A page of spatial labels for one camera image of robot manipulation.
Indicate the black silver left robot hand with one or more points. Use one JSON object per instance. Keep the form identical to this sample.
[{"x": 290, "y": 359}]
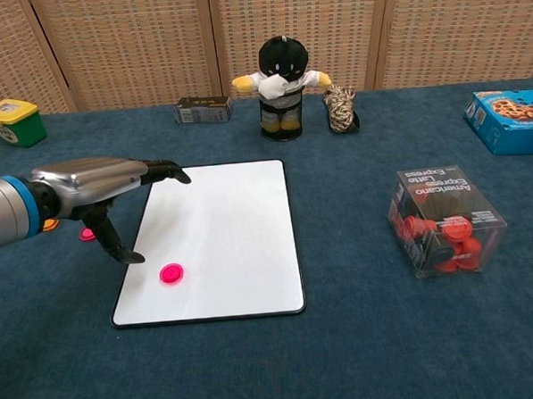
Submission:
[{"x": 95, "y": 177}]

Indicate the pink round magnet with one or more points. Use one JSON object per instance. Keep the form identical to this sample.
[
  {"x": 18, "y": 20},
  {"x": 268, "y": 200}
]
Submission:
[
  {"x": 86, "y": 235},
  {"x": 172, "y": 273}
]

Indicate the orange round magnet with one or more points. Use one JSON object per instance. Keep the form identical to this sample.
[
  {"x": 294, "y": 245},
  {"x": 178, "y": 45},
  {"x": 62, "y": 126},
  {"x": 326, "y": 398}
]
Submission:
[{"x": 50, "y": 225}]

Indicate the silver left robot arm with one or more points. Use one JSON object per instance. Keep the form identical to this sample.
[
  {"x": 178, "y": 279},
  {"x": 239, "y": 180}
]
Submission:
[{"x": 3, "y": 213}]

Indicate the yellow lid green container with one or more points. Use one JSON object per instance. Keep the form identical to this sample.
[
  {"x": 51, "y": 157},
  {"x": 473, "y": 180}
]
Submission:
[{"x": 14, "y": 125}]

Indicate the small black cardboard box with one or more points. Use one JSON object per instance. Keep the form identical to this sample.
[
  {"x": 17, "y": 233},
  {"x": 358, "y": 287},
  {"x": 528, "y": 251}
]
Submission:
[{"x": 203, "y": 110}]

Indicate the woven bamboo folding screen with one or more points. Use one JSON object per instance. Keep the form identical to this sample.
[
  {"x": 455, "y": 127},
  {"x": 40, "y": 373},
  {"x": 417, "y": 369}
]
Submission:
[{"x": 129, "y": 46}]

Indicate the white magnetic board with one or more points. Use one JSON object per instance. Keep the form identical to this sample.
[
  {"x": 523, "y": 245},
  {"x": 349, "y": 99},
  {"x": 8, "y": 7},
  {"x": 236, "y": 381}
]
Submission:
[{"x": 228, "y": 233}]

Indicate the black mesh pen holder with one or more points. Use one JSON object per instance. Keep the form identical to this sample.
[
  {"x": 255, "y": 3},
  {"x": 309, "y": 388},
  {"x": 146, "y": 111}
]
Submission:
[{"x": 281, "y": 137}]

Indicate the black head plush doll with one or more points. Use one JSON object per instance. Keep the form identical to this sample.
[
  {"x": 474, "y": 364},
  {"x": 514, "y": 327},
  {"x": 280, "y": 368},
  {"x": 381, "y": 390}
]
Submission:
[{"x": 282, "y": 60}]

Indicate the blue carpet tablecloth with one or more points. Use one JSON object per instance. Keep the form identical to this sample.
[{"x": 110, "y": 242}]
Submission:
[{"x": 346, "y": 347}]

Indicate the clear coffee capsule box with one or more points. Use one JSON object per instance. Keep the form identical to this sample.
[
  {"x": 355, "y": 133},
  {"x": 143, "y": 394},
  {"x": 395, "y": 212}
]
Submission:
[{"x": 446, "y": 221}]

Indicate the blue cookie box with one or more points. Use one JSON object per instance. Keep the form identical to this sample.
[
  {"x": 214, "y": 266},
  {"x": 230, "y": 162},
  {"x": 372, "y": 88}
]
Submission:
[{"x": 508, "y": 124}]

